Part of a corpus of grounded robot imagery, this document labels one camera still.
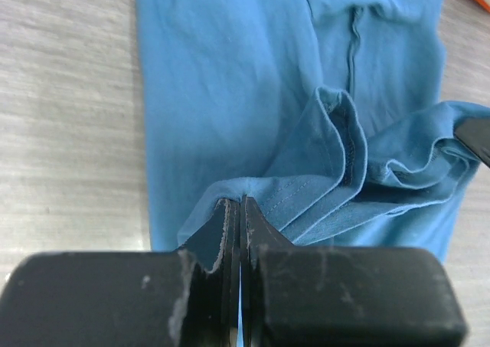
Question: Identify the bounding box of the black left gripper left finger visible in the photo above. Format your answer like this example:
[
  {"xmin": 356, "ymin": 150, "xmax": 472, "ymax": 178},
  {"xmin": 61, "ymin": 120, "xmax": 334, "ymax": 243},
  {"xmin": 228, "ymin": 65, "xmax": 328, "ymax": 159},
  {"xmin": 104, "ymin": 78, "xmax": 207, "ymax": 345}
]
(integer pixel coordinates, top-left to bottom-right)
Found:
[{"xmin": 1, "ymin": 199, "xmax": 240, "ymax": 346}]

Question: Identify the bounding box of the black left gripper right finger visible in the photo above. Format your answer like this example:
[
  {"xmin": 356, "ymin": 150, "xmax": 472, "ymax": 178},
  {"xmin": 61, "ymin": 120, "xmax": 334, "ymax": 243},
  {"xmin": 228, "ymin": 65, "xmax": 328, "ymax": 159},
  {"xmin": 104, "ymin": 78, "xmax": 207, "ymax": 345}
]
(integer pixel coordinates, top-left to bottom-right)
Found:
[{"xmin": 240, "ymin": 197, "xmax": 468, "ymax": 346}]

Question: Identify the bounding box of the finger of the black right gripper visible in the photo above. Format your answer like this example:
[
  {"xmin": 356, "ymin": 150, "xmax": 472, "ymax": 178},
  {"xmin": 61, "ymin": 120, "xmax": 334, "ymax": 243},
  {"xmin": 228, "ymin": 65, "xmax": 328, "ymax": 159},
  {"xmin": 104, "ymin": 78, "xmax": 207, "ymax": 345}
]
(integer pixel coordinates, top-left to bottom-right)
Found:
[{"xmin": 454, "ymin": 118, "xmax": 490, "ymax": 167}]

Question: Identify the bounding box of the dark blue t-shirt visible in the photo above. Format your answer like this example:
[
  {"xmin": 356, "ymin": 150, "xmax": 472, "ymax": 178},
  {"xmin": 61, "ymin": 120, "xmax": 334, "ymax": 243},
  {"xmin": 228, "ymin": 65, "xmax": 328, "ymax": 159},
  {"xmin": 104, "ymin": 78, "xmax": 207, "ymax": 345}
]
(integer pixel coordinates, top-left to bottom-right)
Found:
[{"xmin": 133, "ymin": 0, "xmax": 490, "ymax": 347}]

